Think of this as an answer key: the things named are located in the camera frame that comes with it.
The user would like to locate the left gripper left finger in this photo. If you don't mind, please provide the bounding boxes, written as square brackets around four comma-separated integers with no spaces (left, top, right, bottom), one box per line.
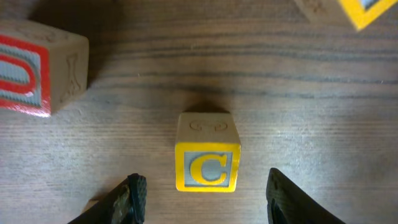
[69,173,147,224]

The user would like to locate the yellow letter C block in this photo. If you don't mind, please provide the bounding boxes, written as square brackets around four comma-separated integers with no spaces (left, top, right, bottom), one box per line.
[175,112,241,193]

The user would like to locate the yellow block centre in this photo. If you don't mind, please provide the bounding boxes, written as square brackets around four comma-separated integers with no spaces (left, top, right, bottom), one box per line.
[294,0,398,32]

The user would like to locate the red letter U block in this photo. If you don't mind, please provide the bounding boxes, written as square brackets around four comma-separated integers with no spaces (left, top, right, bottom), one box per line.
[1,19,89,117]

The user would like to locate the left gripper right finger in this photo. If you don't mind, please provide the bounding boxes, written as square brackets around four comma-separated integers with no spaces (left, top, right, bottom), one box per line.
[266,167,345,224]

